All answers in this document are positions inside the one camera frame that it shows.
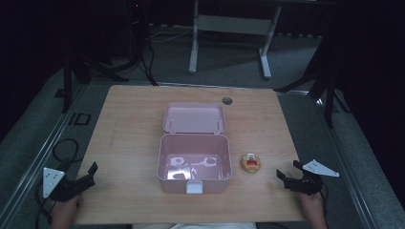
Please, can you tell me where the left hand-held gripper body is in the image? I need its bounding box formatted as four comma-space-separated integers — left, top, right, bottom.
42, 167, 96, 202

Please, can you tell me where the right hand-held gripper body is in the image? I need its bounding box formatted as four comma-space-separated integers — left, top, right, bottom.
284, 158, 340, 196

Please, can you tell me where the small round yellow toy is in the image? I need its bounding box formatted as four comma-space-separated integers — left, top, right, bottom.
240, 152, 263, 174

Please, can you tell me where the pink storage box with lid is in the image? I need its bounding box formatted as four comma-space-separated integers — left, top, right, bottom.
156, 101, 233, 195

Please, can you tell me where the person's left hand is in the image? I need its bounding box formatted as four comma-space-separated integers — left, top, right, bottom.
50, 193, 84, 229

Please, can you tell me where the person's right hand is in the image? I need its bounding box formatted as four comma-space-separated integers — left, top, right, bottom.
299, 191, 329, 229

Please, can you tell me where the black tripod stand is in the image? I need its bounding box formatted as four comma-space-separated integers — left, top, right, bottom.
60, 0, 151, 115
274, 34, 352, 129

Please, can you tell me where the black cable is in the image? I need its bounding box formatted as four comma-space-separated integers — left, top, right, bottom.
52, 137, 80, 166

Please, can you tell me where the bundle of black cables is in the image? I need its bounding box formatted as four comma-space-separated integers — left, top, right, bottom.
127, 0, 195, 88

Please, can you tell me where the white metal table frame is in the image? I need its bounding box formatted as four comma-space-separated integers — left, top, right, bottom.
188, 0, 283, 80

